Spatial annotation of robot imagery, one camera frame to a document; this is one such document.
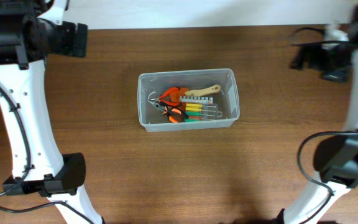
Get clear case of screwdrivers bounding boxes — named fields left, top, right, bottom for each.
left=185, top=103, right=223, bottom=122

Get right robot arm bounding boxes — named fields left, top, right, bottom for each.
left=273, top=6, right=358, bottom=223

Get orange-black needle-nose pliers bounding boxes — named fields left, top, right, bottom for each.
left=147, top=100, right=189, bottom=123

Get clear plastic container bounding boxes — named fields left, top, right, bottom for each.
left=137, top=68, right=240, bottom=132

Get red-handled side cutters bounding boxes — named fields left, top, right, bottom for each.
left=148, top=87, right=183, bottom=107

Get orange scraper with wooden handle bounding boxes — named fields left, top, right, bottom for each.
left=181, top=85, right=221, bottom=98

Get orange perforated bar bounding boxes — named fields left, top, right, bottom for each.
left=179, top=96, right=214, bottom=105

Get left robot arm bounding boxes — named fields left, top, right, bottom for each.
left=0, top=0, right=104, bottom=223

